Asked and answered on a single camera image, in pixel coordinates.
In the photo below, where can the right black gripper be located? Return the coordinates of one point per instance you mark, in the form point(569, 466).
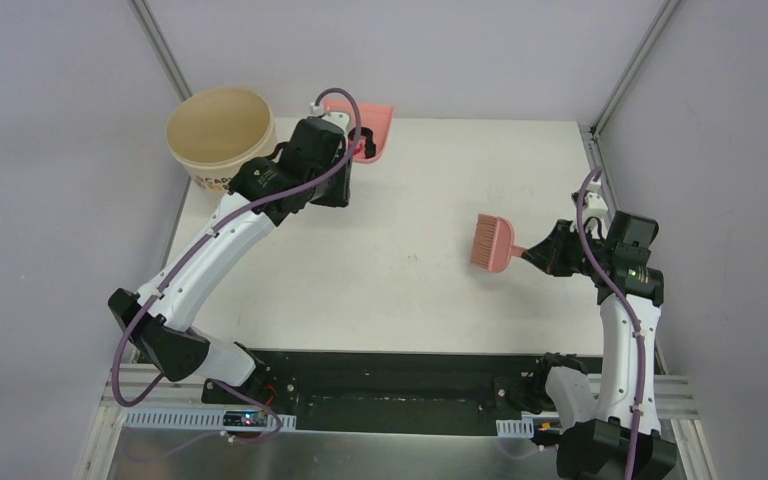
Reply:
point(548, 254)

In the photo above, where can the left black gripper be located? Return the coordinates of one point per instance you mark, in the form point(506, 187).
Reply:
point(345, 162)

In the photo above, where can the pink hand brush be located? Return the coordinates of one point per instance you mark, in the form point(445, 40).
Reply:
point(494, 245)

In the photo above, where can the pink plastic dustpan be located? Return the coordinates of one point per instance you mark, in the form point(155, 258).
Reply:
point(376, 121)

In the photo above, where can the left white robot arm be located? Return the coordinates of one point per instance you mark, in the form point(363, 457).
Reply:
point(309, 168)

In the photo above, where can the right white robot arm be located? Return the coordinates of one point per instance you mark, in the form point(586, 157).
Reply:
point(615, 434)

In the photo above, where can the black paper scrap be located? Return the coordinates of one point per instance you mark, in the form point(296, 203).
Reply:
point(366, 141)

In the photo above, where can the beige paper bucket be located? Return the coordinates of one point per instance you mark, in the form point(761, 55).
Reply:
point(214, 132)

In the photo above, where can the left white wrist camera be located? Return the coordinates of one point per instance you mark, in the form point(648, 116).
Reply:
point(339, 118)

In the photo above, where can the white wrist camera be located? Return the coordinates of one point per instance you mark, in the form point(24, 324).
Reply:
point(339, 118)
point(595, 210)

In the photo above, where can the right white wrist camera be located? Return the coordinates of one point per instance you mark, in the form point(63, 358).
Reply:
point(595, 210)

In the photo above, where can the aluminium front rail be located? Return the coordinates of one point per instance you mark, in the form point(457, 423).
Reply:
point(294, 392)

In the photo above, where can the left aluminium frame post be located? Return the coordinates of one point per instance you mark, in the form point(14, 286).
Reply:
point(156, 38)

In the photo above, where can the aluminium frame post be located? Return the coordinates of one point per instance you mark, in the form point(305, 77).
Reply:
point(655, 30)
point(156, 38)

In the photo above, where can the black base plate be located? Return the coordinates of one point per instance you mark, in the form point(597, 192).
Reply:
point(412, 417)

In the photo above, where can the right aluminium frame post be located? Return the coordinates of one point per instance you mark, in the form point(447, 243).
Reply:
point(655, 30)

